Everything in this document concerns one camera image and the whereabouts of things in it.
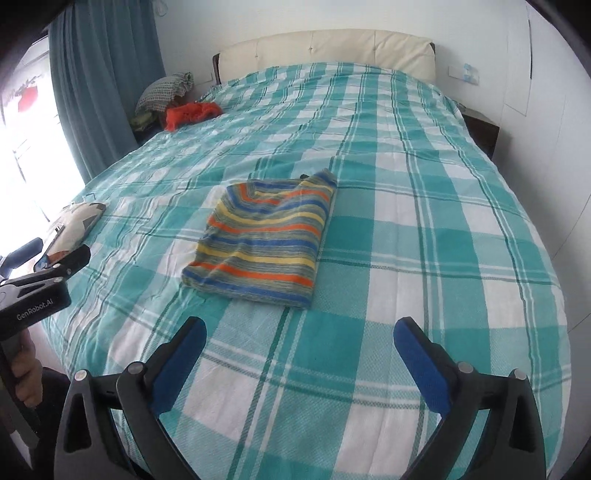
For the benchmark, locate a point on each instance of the teal plaid bedspread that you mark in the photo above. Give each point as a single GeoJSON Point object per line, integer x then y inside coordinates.
{"type": "Point", "coordinates": [415, 230]}

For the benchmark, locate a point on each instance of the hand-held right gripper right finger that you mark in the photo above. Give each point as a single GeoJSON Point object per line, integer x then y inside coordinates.
{"type": "Point", "coordinates": [422, 364]}

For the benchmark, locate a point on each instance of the orange cloth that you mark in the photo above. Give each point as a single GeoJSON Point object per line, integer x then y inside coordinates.
{"type": "Point", "coordinates": [191, 114]}

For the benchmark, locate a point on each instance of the patterned cushion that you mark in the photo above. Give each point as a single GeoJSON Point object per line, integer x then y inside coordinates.
{"type": "Point", "coordinates": [76, 226]}

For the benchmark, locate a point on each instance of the cream padded headboard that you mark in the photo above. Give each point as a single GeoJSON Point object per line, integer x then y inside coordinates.
{"type": "Point", "coordinates": [323, 48]}

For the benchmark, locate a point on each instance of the striped knit sweater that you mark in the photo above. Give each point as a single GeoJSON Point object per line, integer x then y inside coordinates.
{"type": "Point", "coordinates": [263, 240]}

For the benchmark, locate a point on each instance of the white wall socket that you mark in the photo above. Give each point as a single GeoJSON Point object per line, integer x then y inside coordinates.
{"type": "Point", "coordinates": [464, 74]}

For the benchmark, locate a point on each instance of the person's left hand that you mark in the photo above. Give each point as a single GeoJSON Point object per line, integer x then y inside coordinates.
{"type": "Point", "coordinates": [25, 374]}

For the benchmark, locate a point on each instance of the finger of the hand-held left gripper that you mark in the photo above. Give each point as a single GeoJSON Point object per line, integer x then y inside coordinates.
{"type": "Point", "coordinates": [21, 254]}
{"type": "Point", "coordinates": [69, 263]}

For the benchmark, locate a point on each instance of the dark wooden nightstand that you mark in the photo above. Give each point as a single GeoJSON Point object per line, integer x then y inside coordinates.
{"type": "Point", "coordinates": [482, 129]}

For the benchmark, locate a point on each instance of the grey checked cloth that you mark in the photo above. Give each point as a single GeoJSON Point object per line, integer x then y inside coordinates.
{"type": "Point", "coordinates": [164, 90]}

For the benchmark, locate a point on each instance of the teal curtain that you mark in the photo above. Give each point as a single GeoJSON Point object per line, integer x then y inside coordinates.
{"type": "Point", "coordinates": [101, 92]}

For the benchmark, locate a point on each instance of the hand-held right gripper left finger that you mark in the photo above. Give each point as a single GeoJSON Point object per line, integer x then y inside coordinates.
{"type": "Point", "coordinates": [180, 369]}

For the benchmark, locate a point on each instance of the green folded cloth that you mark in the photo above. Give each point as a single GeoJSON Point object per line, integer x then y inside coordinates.
{"type": "Point", "coordinates": [141, 121]}

